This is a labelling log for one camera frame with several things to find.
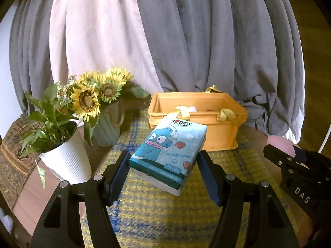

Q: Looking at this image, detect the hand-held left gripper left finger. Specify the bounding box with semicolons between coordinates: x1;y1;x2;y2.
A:
28;150;131;248

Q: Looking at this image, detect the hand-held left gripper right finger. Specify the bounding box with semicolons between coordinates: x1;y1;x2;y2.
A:
198;150;298;248

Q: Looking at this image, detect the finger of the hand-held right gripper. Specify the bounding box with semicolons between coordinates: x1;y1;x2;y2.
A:
264;145;298;168
293;149;311;165

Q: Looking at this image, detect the pink soft ball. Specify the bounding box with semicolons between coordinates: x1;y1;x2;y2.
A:
267;136;297;158

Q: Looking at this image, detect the yellow plastic storage box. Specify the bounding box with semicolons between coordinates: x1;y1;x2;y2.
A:
148;85;248;151

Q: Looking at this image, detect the blue cartoon tissue pack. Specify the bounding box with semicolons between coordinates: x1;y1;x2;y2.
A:
129;116;208;196

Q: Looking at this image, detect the white ribbed plant pot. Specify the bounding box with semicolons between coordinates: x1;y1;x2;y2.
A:
39;126;92;185

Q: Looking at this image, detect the yellow and blue plaid mat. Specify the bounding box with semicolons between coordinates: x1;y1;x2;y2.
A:
80;108;303;248

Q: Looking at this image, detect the artificial sunflower bouquet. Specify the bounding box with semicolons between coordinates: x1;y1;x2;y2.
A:
55;68;152;146

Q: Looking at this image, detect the green leafy plant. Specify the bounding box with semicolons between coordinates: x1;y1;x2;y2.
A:
19;84;78;190

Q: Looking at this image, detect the brown patterned cloth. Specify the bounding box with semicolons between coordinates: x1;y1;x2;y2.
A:
0;116;44;210

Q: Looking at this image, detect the grey curtain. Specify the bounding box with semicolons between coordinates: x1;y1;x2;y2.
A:
9;0;61;115
133;0;306;145

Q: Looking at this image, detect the white curtain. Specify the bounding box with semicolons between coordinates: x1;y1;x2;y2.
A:
49;0;166;96

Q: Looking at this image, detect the white cable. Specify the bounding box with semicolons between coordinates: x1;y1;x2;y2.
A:
319;119;331;153

